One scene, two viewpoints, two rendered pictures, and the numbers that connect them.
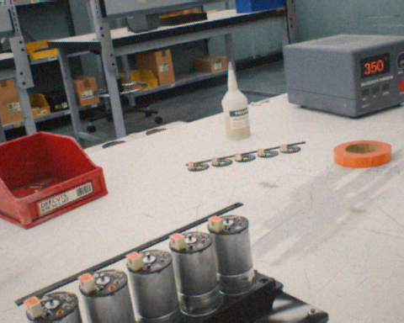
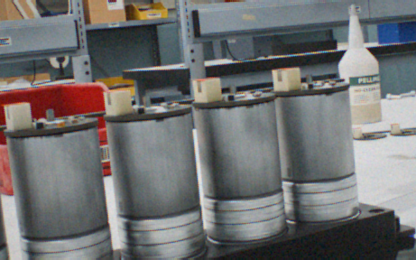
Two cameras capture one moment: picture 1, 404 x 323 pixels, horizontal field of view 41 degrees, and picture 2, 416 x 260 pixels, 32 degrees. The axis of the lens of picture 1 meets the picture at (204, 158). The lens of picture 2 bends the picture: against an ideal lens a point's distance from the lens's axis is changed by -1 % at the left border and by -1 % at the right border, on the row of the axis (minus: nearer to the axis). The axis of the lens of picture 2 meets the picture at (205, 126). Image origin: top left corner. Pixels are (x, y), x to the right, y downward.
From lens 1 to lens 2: 0.13 m
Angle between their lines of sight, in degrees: 14
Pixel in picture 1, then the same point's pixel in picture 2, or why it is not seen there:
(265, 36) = not seen: outside the picture
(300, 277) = not seen: outside the picture
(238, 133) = (362, 113)
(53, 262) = not seen: hidden behind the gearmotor
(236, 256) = (322, 141)
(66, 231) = not seen: hidden behind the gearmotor
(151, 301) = (142, 181)
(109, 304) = (51, 153)
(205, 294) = (254, 199)
